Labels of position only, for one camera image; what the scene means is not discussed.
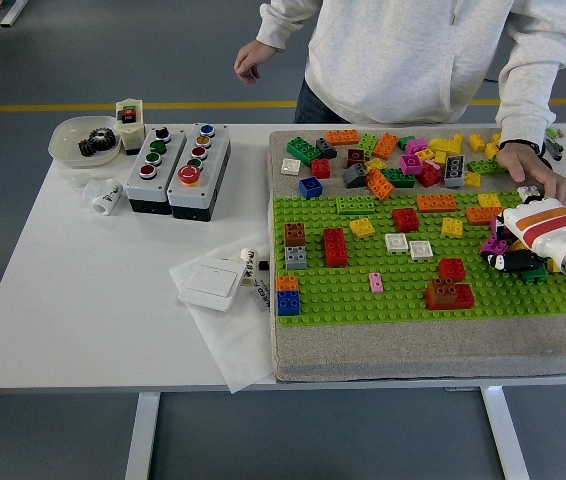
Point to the person's left hand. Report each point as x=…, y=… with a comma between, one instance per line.
x=518, y=160

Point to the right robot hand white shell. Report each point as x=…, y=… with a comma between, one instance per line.
x=538, y=220

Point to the person's right hand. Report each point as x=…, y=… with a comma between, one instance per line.
x=253, y=60

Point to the grey long brick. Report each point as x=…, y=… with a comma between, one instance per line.
x=454, y=171

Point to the brown square brick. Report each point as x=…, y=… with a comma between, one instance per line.
x=295, y=234
x=441, y=293

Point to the green studded baseplate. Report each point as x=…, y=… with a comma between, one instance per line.
x=343, y=310

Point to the person's left forearm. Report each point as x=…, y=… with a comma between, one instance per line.
x=528, y=100

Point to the person's right forearm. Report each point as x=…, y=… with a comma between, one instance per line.
x=288, y=22

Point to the yellow arch brick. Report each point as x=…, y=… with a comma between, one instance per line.
x=477, y=142
x=491, y=149

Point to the black round pad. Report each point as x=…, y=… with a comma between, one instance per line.
x=549, y=164

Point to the lime green long brick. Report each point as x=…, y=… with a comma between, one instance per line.
x=485, y=166
x=356, y=205

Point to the grey small tool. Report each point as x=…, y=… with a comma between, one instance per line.
x=555, y=148

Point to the small green plastic piece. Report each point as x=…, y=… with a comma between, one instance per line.
x=552, y=133

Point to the yellow square brick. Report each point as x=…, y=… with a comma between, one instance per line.
x=362, y=228
x=452, y=227
x=489, y=201

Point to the dark green small brick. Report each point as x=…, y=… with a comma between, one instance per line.
x=405, y=142
x=534, y=275

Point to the orange long brick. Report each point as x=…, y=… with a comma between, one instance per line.
x=342, y=136
x=380, y=184
x=436, y=203
x=385, y=146
x=483, y=215

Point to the dark green long brick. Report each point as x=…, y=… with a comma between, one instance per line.
x=304, y=149

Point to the red long brick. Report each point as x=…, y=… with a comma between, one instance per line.
x=336, y=247
x=464, y=296

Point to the grey emergency-stop control box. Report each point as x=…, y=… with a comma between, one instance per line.
x=213, y=165

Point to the white square tile brick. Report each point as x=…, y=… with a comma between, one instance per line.
x=421, y=250
x=396, y=242
x=290, y=166

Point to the dark grey small brick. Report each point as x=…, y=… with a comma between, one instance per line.
x=326, y=147

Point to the grey four-button control box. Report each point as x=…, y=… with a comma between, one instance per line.
x=163, y=162

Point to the blue square brick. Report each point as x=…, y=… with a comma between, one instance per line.
x=288, y=303
x=310, y=187

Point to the dark red square brick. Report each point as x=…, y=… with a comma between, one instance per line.
x=356, y=157

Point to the yellow small brick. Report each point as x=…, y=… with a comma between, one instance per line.
x=376, y=163

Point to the person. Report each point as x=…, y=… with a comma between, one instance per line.
x=403, y=60

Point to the grey sloped brick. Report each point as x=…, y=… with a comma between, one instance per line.
x=355, y=175

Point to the dark metal gear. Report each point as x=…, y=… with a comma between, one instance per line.
x=104, y=137
x=88, y=147

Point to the pink small brick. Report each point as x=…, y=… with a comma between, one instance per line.
x=376, y=282

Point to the grey-brown mat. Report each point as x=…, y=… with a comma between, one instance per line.
x=413, y=350

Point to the white tube with writing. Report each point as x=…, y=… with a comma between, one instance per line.
x=249, y=260

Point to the white pipe tee fitting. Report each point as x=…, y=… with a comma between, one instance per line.
x=105, y=197

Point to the grey square brick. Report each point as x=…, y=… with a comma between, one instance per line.
x=296, y=257

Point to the white shallow bowl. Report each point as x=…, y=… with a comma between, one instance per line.
x=65, y=142

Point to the small black plug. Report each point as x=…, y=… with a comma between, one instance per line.
x=263, y=265

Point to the clear plastic piece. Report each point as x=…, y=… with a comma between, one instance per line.
x=79, y=178

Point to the white table leg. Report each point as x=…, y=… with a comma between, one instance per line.
x=140, y=440
x=505, y=440

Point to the orange square brick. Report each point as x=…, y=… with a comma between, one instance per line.
x=287, y=283

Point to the white desk foot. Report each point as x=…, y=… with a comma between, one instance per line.
x=10, y=15

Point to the cream two-button switch box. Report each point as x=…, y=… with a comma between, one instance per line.
x=130, y=132

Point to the white wall switch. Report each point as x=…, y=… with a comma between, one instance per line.
x=210, y=285

